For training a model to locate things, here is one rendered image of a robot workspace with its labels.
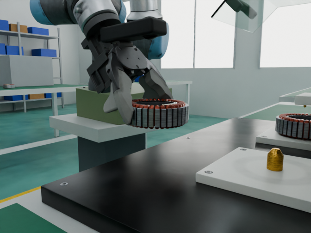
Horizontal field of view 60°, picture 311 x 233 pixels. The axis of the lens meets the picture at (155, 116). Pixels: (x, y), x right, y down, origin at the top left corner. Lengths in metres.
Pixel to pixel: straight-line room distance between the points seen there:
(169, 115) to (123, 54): 0.14
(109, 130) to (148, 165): 0.41
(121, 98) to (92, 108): 0.52
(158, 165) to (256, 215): 0.17
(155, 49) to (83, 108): 0.33
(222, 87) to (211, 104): 0.42
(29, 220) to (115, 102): 0.20
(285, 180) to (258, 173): 0.03
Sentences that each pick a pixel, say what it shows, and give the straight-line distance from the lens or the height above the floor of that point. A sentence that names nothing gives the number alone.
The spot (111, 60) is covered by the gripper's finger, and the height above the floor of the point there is 0.93.
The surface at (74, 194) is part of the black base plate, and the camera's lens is 0.33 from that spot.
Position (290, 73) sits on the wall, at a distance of 5.17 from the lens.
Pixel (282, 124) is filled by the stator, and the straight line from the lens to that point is 0.58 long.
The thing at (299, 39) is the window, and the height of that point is 1.45.
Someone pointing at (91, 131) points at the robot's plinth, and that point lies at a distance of 0.80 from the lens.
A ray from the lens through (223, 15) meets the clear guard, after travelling 0.57.
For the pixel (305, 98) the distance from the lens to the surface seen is 0.34.
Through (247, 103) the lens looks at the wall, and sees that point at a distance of 5.38.
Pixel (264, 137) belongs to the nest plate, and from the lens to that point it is 0.56.
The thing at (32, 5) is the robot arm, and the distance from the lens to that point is 0.74.
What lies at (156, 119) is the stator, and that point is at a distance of 0.41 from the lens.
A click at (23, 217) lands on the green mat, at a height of 0.75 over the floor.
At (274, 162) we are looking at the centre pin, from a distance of 0.38.
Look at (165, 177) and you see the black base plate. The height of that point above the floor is 0.77.
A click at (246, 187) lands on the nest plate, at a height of 0.78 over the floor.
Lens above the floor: 0.91
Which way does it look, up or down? 9 degrees down
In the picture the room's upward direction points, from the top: straight up
